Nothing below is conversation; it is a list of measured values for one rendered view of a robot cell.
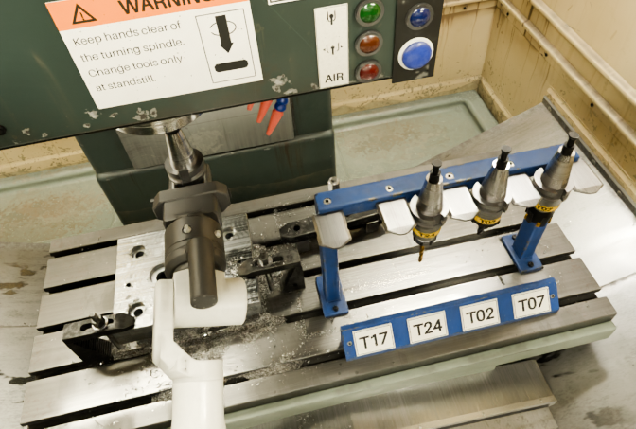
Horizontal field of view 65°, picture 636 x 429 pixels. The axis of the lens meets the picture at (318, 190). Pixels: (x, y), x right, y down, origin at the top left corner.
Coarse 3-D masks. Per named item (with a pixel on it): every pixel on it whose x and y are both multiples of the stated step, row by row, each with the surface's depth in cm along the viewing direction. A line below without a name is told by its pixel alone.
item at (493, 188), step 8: (496, 160) 78; (496, 168) 77; (504, 168) 77; (488, 176) 79; (496, 176) 78; (504, 176) 78; (488, 184) 80; (496, 184) 79; (504, 184) 79; (480, 192) 82; (488, 192) 80; (496, 192) 80; (504, 192) 80; (488, 200) 81; (496, 200) 81
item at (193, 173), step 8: (200, 152) 82; (168, 160) 81; (200, 160) 81; (168, 168) 80; (192, 168) 80; (200, 168) 80; (168, 176) 82; (176, 176) 79; (184, 176) 80; (192, 176) 80; (200, 176) 81; (176, 184) 81
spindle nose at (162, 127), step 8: (168, 120) 65; (176, 120) 65; (184, 120) 66; (192, 120) 67; (120, 128) 66; (128, 128) 65; (136, 128) 65; (144, 128) 65; (152, 128) 65; (160, 128) 65; (168, 128) 66; (176, 128) 66
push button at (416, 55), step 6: (420, 42) 48; (408, 48) 48; (414, 48) 48; (420, 48) 48; (426, 48) 48; (402, 54) 48; (408, 54) 48; (414, 54) 48; (420, 54) 48; (426, 54) 48; (402, 60) 49; (408, 60) 48; (414, 60) 49; (420, 60) 49; (426, 60) 49; (408, 66) 49; (414, 66) 49; (420, 66) 49
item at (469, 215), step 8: (448, 192) 84; (456, 192) 84; (464, 192) 84; (448, 200) 83; (456, 200) 83; (464, 200) 83; (472, 200) 83; (456, 208) 82; (464, 208) 82; (472, 208) 82; (456, 216) 81; (464, 216) 81; (472, 216) 81
